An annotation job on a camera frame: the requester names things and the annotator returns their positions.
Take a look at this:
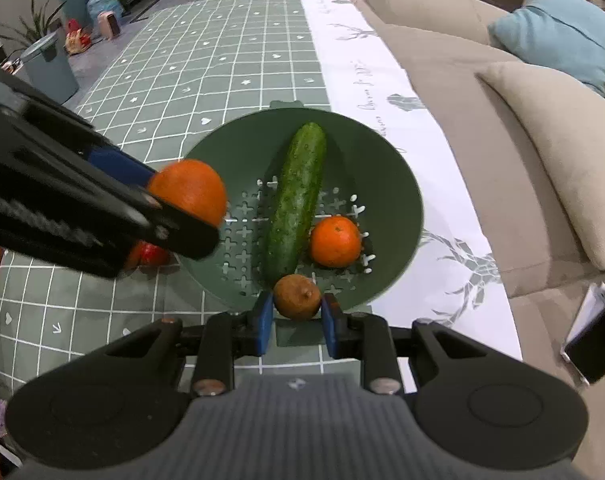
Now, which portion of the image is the brown kiwi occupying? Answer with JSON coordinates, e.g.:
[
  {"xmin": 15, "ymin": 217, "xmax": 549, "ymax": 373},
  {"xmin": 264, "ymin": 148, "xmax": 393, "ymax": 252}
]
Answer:
[{"xmin": 273, "ymin": 275, "xmax": 322, "ymax": 321}]

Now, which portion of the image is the pink space heater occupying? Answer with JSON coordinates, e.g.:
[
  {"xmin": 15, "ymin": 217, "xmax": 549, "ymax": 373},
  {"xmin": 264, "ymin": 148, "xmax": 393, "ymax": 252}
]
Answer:
[{"xmin": 97, "ymin": 11, "xmax": 122, "ymax": 40}]

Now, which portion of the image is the green checked tablecloth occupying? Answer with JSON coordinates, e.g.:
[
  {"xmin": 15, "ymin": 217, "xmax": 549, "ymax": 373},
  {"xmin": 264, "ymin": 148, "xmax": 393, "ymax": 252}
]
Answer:
[{"xmin": 0, "ymin": 0, "xmax": 525, "ymax": 411}]

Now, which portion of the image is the red toy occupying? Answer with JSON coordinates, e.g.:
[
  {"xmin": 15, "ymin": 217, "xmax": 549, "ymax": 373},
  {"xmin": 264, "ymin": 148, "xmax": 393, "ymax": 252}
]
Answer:
[{"xmin": 65, "ymin": 20, "xmax": 93, "ymax": 56}]

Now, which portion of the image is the green cucumber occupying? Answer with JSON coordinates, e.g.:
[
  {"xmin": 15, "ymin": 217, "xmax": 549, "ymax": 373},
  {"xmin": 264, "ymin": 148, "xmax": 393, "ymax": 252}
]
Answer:
[{"xmin": 263, "ymin": 121, "xmax": 328, "ymax": 291}]

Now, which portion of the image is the yellow-green mango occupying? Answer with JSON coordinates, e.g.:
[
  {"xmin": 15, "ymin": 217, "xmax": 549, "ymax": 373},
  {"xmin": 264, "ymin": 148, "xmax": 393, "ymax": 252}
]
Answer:
[{"xmin": 125, "ymin": 240, "xmax": 172, "ymax": 271}]

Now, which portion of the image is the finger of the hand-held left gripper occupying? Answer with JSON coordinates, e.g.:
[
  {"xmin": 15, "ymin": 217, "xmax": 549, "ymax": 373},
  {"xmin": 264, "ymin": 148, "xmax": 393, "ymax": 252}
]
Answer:
[
  {"xmin": 96, "ymin": 179, "xmax": 220, "ymax": 262},
  {"xmin": 0, "ymin": 61, "xmax": 156, "ymax": 189}
]

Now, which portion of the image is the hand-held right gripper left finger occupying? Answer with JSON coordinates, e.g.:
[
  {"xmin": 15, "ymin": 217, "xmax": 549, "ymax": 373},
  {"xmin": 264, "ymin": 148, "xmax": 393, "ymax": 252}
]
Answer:
[{"xmin": 90, "ymin": 292, "xmax": 276, "ymax": 397}]

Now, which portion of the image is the beige pillow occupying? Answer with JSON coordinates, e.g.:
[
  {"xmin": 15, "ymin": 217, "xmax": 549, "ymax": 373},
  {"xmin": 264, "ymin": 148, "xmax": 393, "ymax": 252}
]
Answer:
[{"xmin": 475, "ymin": 62, "xmax": 605, "ymax": 271}]

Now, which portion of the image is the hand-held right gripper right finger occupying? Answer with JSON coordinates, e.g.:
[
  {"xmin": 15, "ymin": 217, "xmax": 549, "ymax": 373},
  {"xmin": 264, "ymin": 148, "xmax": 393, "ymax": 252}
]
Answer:
[{"xmin": 319, "ymin": 292, "xmax": 514, "ymax": 397}]

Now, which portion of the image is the orange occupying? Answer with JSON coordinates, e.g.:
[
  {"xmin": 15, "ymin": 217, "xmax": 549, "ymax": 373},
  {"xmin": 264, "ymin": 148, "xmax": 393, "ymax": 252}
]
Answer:
[
  {"xmin": 309, "ymin": 215, "xmax": 363, "ymax": 268},
  {"xmin": 147, "ymin": 159, "xmax": 228, "ymax": 226}
]

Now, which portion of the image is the blue pillow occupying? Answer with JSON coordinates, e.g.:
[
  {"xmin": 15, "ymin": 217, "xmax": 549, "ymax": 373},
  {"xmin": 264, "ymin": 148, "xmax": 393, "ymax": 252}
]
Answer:
[{"xmin": 489, "ymin": 0, "xmax": 605, "ymax": 97}]

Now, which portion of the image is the black smartphone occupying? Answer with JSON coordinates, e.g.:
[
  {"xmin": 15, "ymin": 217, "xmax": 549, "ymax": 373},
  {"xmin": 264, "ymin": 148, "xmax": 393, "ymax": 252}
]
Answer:
[{"xmin": 565, "ymin": 290, "xmax": 605, "ymax": 386}]

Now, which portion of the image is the blue water bottle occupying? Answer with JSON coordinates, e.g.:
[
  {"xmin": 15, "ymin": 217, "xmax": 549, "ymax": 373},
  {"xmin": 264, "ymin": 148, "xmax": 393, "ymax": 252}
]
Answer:
[{"xmin": 86, "ymin": 0, "xmax": 124, "ymax": 36}]

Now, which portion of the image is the grey trash bin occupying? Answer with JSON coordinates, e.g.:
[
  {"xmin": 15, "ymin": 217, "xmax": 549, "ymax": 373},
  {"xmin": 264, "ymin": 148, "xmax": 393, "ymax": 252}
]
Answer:
[{"xmin": 20, "ymin": 32, "xmax": 80, "ymax": 106}]

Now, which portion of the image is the green strainer bowl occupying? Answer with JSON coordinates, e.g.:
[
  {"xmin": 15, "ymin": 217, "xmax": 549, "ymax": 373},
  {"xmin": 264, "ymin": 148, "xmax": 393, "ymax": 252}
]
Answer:
[{"xmin": 175, "ymin": 100, "xmax": 424, "ymax": 348}]

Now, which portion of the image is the long-leaf potted plant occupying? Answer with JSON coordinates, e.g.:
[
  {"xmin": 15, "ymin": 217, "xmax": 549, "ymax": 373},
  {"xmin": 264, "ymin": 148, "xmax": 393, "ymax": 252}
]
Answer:
[{"xmin": 0, "ymin": 0, "xmax": 68, "ymax": 61}]

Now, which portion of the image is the beige sofa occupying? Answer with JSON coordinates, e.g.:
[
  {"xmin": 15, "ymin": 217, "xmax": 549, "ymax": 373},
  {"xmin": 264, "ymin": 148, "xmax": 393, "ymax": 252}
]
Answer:
[{"xmin": 355, "ymin": 0, "xmax": 605, "ymax": 411}]

